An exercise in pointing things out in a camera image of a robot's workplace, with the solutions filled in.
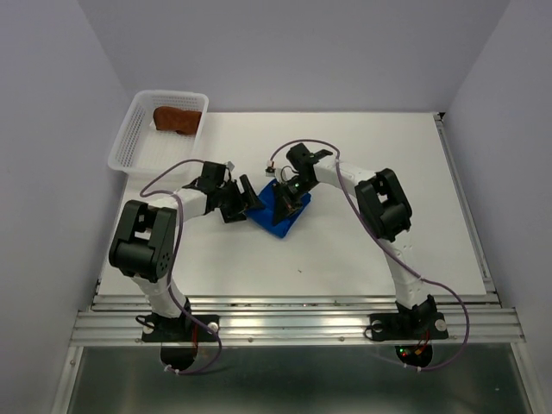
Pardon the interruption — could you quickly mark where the brown towel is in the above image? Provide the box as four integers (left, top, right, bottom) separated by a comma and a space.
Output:
153, 106, 202, 135

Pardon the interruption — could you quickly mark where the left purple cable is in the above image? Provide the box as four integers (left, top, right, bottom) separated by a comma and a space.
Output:
140, 159, 223, 376

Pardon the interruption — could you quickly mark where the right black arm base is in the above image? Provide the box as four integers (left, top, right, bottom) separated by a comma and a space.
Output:
364, 294, 449, 342

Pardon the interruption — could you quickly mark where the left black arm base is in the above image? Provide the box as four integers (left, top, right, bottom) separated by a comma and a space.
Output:
135, 313, 216, 344

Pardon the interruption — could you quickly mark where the blue towel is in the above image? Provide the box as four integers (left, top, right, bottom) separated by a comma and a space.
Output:
246, 179, 311, 239

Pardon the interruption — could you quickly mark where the white plastic basket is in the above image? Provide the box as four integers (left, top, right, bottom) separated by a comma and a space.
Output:
108, 90, 210, 175

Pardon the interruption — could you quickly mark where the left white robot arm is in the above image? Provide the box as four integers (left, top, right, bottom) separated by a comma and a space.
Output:
109, 161, 265, 340

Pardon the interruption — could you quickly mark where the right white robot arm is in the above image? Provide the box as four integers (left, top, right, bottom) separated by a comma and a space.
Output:
266, 140, 429, 336

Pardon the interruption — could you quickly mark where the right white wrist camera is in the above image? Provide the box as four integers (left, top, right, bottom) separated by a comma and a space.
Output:
265, 160, 296, 183

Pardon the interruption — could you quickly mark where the aluminium rail frame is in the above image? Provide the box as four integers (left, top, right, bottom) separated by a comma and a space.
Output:
53, 113, 549, 413

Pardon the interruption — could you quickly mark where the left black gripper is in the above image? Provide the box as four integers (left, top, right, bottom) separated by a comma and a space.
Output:
216, 174, 264, 223

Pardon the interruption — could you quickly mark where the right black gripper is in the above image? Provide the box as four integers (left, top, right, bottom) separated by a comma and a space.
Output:
270, 174, 317, 226

